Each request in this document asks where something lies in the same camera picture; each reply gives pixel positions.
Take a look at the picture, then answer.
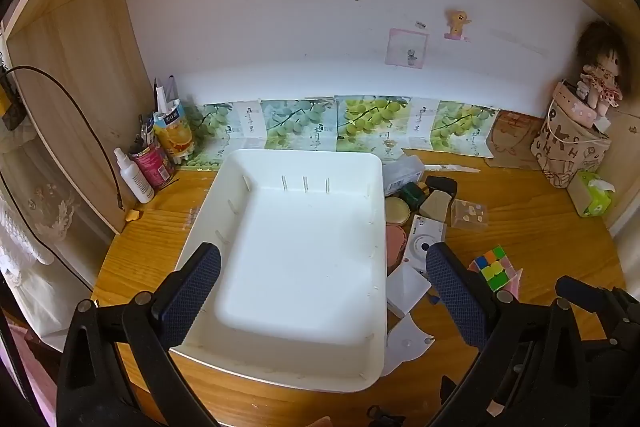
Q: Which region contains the multicolour rubik's cube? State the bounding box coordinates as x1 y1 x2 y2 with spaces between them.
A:
470 246 516 293

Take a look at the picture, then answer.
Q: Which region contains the clear box with stickers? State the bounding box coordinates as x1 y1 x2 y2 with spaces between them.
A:
450 198 488 230

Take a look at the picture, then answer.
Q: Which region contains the white plastic storage bin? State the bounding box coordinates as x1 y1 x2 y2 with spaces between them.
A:
176 148 387 393

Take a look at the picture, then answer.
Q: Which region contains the beige angular case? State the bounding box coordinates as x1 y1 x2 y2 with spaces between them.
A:
419 190 451 222

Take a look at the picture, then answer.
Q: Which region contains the pink oval case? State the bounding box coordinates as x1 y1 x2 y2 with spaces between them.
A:
386 223 407 273

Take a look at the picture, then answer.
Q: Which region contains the pink and white clip toy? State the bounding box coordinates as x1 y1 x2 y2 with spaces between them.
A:
468 253 523 298

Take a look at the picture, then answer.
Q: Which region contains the white wall charger 80W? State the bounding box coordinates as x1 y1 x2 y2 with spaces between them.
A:
386 263 432 319

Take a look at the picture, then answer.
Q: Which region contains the green tissue pack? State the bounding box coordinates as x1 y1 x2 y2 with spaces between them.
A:
566 170 615 218

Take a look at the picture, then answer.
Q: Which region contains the white hook plate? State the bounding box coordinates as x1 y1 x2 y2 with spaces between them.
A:
381 314 435 377

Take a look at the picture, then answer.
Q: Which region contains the white lace curtain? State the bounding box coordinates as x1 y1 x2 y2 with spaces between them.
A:
1 119 114 351

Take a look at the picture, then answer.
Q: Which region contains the white spray bottle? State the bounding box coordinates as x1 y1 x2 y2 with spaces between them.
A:
114 147 155 204

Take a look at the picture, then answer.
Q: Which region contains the red pen can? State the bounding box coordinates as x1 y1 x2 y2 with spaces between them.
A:
128 139 175 190

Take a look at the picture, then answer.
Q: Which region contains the beige letter print bag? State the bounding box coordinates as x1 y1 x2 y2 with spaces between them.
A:
530 80 611 188

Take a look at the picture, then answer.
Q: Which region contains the green and gold box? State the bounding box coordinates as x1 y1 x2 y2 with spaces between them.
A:
397 182 427 212

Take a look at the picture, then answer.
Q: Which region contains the gold oval compact case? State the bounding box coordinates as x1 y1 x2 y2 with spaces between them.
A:
385 196 411 227

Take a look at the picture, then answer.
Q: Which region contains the brown cardboard sheet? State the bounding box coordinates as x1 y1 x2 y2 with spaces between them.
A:
485 109 544 171

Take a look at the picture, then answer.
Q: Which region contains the translucent plastic box with barcode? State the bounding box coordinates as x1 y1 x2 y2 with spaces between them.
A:
382 155 425 196

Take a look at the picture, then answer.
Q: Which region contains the grape pattern paper backdrop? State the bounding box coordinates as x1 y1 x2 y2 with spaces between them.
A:
184 95 498 171

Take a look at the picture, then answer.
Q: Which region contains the yellow black hanging device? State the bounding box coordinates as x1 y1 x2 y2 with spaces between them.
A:
0 70 26 131

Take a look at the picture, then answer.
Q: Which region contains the brown haired doll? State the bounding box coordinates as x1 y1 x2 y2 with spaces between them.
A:
577 20 631 117

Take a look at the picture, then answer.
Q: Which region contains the black cable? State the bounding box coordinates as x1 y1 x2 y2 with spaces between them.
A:
3 65 125 212

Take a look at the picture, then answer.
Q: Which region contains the yellow bear wall sticker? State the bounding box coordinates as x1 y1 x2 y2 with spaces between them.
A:
444 10 471 41

